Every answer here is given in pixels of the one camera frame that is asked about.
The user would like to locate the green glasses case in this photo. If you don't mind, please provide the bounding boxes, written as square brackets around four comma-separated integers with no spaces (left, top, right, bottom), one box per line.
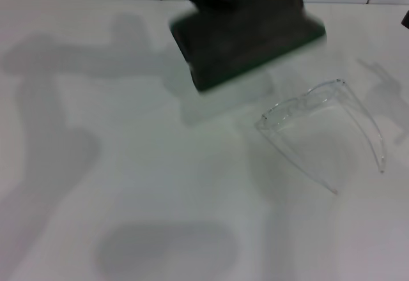
[168,0,327,96]

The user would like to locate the clear white glasses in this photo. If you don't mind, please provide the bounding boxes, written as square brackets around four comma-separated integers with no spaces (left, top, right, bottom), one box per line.
[254,78,387,195]

